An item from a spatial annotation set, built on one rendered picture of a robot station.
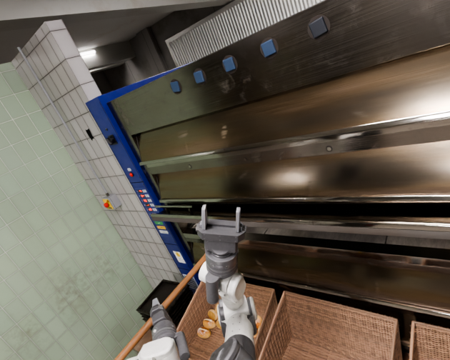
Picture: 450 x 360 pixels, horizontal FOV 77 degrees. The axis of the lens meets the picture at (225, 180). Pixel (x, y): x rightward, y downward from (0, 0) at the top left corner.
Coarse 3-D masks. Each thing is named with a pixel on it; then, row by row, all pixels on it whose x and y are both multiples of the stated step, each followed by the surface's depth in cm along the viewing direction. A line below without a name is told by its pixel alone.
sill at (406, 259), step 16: (256, 240) 150; (272, 240) 145; (288, 240) 141; (304, 240) 136; (320, 240) 132; (336, 240) 128; (352, 256) 121; (368, 256) 116; (384, 256) 112; (400, 256) 108; (416, 256) 104; (432, 256) 102; (448, 256) 100
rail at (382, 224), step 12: (156, 216) 166; (168, 216) 159; (180, 216) 152; (192, 216) 146; (216, 216) 135; (228, 216) 131; (240, 216) 126; (252, 216) 123; (264, 216) 119; (384, 228) 89; (396, 228) 87; (408, 228) 85; (420, 228) 83; (432, 228) 81; (444, 228) 79
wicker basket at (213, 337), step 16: (256, 288) 167; (192, 304) 184; (208, 304) 195; (256, 304) 171; (272, 304) 158; (192, 320) 183; (272, 320) 157; (192, 336) 182; (256, 336) 145; (192, 352) 175; (208, 352) 171; (256, 352) 143
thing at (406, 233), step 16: (176, 208) 173; (192, 208) 165; (208, 208) 157; (224, 208) 150; (256, 208) 137; (272, 208) 131; (288, 208) 126; (304, 208) 121; (320, 208) 117; (336, 208) 113; (352, 208) 109; (368, 208) 106; (384, 208) 102; (400, 208) 99; (416, 208) 96; (432, 208) 93; (448, 208) 91; (256, 224) 121; (272, 224) 116; (288, 224) 111; (304, 224) 107
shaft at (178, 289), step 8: (200, 264) 147; (192, 272) 143; (184, 280) 139; (176, 288) 136; (168, 296) 133; (168, 304) 130; (144, 328) 121; (136, 336) 118; (128, 344) 116; (120, 352) 114; (128, 352) 114
